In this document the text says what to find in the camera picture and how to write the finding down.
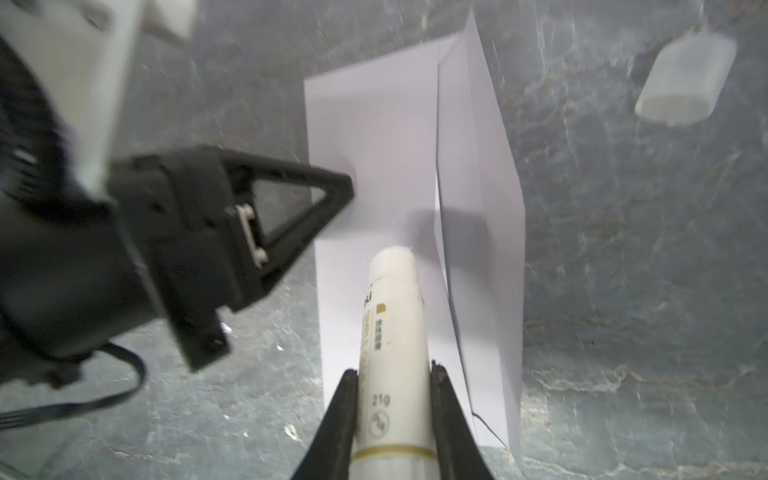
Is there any grey paper envelope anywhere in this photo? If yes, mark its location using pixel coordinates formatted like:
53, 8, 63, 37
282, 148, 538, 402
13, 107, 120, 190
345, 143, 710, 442
304, 17, 526, 455

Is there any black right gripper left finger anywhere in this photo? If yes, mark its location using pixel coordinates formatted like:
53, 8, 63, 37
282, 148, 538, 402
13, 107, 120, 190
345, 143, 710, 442
292, 369, 358, 480

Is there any white glue stick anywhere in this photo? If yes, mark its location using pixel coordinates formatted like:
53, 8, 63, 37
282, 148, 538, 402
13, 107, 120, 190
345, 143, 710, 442
349, 246, 440, 479

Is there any white glue stick cap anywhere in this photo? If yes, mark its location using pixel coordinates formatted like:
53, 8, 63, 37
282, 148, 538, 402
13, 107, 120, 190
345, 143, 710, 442
635, 32, 737, 127

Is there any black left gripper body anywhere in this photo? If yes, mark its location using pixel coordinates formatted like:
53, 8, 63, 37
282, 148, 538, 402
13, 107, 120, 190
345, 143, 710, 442
110, 149, 254, 371

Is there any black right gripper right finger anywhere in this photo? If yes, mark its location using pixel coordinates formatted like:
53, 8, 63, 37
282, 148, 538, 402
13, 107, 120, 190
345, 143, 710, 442
430, 361, 493, 480

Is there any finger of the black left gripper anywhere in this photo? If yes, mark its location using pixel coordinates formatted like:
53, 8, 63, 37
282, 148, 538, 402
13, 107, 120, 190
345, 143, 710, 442
219, 150, 354, 293

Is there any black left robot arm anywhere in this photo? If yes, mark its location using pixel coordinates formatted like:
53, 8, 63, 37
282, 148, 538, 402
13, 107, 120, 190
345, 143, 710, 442
1, 43, 354, 389

